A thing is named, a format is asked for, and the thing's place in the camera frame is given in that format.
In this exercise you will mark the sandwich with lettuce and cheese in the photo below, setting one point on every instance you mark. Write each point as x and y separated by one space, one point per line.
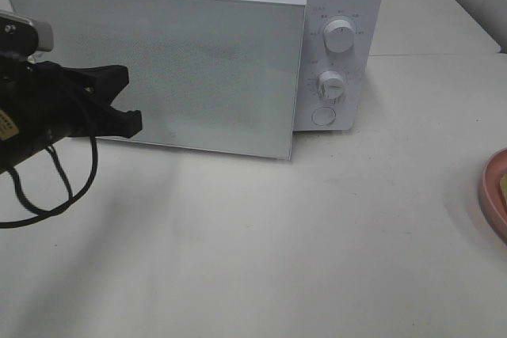
502 184

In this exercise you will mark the white timer knob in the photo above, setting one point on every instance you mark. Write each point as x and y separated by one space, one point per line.
331 85

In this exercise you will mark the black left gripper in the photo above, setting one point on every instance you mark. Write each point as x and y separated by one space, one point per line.
43 103

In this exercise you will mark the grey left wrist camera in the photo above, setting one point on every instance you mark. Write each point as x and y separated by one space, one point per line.
23 36

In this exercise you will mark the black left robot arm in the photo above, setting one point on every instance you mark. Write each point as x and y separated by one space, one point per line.
43 103

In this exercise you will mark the white microwave door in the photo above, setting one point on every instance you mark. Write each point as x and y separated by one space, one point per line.
218 75

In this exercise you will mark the round white door button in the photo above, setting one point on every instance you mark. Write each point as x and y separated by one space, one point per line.
323 116

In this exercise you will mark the upper white round knob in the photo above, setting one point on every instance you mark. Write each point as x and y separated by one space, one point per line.
339 34

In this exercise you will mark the pink round plate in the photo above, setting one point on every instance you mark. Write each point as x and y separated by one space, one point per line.
491 198

